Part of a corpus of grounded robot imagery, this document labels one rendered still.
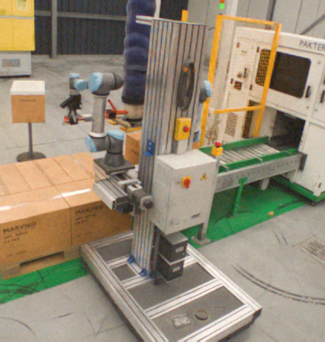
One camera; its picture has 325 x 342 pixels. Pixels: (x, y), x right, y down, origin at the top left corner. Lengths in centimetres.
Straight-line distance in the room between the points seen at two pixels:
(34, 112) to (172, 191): 283
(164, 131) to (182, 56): 47
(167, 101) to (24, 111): 276
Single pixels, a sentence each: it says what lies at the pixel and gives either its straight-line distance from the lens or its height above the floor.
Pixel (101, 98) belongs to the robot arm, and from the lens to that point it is 229.
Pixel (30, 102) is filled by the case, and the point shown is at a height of 88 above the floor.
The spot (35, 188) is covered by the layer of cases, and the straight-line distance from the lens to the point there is 327.
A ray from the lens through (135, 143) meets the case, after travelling 329.
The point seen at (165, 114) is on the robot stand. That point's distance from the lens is 218.
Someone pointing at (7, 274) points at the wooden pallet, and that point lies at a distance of 314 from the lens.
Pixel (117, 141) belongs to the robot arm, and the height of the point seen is 122.
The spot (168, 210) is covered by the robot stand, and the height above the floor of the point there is 95.
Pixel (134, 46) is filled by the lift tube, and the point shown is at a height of 178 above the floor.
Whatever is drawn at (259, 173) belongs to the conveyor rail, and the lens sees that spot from 415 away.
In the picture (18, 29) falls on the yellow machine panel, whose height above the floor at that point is 126.
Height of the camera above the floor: 210
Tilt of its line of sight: 25 degrees down
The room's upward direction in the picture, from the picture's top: 7 degrees clockwise
